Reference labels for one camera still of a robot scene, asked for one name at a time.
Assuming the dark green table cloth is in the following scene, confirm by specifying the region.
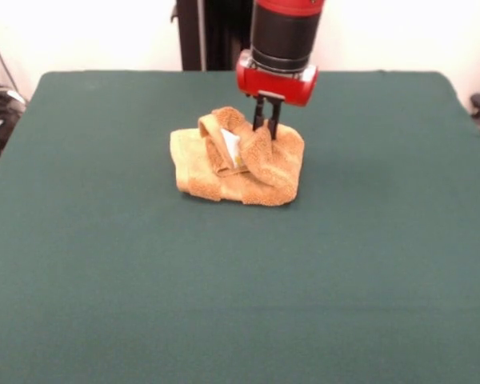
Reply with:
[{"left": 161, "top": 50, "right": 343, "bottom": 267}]
[{"left": 0, "top": 70, "right": 480, "bottom": 384}]

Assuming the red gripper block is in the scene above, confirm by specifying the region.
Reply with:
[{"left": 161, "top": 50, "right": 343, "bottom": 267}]
[{"left": 235, "top": 50, "right": 319, "bottom": 141}]

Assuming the tan terry towel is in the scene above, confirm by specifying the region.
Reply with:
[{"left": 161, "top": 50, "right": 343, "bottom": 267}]
[{"left": 169, "top": 106, "right": 306, "bottom": 207}]

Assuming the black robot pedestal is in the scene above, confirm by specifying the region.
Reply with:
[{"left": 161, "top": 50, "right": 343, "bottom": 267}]
[{"left": 171, "top": 0, "right": 257, "bottom": 72}]

